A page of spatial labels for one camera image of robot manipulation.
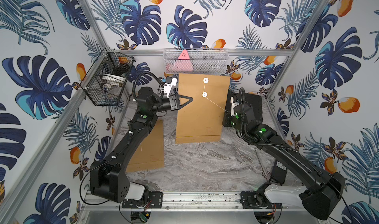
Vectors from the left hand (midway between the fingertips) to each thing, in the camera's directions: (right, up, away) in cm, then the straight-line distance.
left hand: (191, 98), depth 62 cm
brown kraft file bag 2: (-26, -32, +29) cm, 51 cm away
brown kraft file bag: (+5, -10, +6) cm, 13 cm away
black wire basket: (-49, +11, +21) cm, 54 cm away
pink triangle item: (-5, +24, +28) cm, 37 cm away
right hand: (+18, -6, +14) cm, 23 cm away
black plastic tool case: (+49, +2, +50) cm, 70 cm away
